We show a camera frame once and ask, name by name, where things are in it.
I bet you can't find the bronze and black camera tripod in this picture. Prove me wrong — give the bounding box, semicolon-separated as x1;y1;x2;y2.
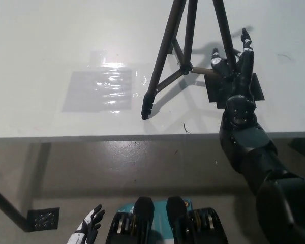
141;0;241;120

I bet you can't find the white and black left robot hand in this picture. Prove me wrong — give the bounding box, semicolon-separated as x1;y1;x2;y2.
66;204;105;244

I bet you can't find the black table foot plate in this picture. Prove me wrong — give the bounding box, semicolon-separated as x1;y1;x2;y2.
27;207;60;231

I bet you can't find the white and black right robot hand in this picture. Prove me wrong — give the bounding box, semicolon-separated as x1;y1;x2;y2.
209;27;256;99

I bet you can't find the black tape patch on table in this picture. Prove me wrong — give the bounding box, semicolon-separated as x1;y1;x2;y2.
204;73;265;109

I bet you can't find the clear glossy tape patch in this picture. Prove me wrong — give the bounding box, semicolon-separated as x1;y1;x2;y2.
62;49;147;114

